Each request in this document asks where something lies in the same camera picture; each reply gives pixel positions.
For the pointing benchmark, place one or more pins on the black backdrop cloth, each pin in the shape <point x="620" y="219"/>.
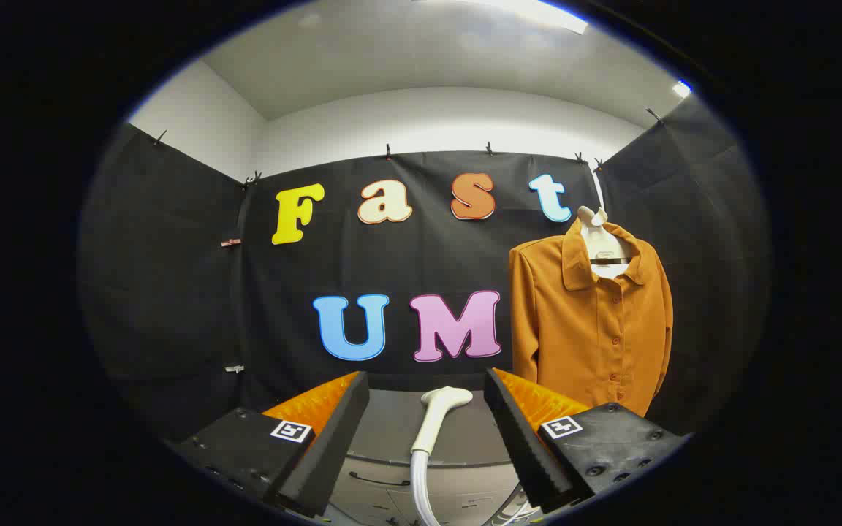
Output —
<point x="172" y="292"/>

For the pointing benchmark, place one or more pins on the long ceiling light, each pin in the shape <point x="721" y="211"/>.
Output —
<point x="538" y="11"/>

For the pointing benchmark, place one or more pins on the small ceiling light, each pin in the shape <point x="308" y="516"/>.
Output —
<point x="681" y="89"/>

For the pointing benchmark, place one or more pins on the white garment steamer head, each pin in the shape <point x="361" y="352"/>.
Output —
<point x="434" y="420"/>

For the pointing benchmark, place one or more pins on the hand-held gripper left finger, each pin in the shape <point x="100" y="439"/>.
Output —
<point x="322" y="446"/>

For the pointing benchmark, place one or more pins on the grey cabinet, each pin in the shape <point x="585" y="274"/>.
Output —
<point x="465" y="438"/>

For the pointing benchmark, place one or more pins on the orange button shirt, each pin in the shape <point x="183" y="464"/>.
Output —
<point x="582" y="329"/>

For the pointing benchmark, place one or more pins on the white clothes hanger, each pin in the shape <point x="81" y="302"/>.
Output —
<point x="600" y="245"/>

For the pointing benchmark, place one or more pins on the small white clip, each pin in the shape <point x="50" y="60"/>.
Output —
<point x="234" y="369"/>

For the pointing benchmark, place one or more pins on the small pink clip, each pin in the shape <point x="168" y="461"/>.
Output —
<point x="230" y="242"/>

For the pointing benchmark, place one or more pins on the row of black clips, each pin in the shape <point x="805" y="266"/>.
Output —
<point x="387" y="151"/>

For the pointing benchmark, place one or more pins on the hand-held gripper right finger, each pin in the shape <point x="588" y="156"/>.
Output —
<point x="527" y="446"/>

